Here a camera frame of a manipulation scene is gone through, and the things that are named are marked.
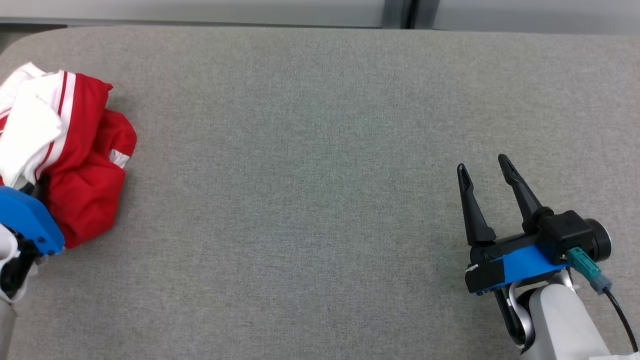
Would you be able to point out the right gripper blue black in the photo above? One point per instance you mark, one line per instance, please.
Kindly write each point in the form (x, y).
(520, 265)

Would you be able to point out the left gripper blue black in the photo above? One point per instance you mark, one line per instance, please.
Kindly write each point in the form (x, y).
(27, 217)

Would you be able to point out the red shorts with white stripe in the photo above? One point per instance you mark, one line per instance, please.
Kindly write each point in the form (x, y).
(85, 200)

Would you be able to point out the red jersey with white sleeves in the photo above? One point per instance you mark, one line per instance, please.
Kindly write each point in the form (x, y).
(35, 120)

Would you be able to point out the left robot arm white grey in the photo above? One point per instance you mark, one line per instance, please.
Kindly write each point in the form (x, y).
(12, 280)

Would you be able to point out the grey partition post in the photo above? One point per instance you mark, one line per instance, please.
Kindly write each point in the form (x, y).
(400, 12)

